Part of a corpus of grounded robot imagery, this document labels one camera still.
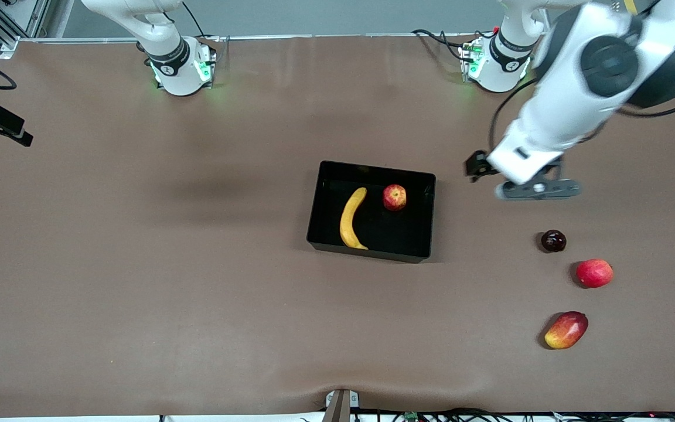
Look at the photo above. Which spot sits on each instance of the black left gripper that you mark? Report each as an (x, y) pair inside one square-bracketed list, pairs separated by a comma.
[(479, 163)]

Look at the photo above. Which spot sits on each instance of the small red yellow apple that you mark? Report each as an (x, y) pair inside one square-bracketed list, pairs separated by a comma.
[(394, 197)]

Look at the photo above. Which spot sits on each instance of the black plastic box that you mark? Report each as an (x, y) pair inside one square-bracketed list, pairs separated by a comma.
[(396, 234)]

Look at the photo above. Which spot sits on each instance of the yellow banana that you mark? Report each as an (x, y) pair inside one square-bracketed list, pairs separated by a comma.
[(348, 223)]

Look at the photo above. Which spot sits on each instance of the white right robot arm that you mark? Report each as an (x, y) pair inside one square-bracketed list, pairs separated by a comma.
[(173, 64)]

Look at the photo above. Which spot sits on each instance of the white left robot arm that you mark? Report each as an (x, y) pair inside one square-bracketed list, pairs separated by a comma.
[(566, 105)]

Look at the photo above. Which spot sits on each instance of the dark purple plum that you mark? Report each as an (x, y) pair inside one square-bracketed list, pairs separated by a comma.
[(553, 241)]

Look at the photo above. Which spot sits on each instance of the red peach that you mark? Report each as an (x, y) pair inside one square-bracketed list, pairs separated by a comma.
[(594, 274)]

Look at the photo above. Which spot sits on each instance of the red yellow mango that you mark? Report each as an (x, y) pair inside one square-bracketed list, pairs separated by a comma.
[(566, 330)]

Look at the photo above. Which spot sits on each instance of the brown table mat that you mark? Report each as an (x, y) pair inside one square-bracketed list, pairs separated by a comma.
[(138, 264)]

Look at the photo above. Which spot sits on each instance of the aluminium frame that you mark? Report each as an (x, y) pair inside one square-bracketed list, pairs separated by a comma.
[(36, 17)]

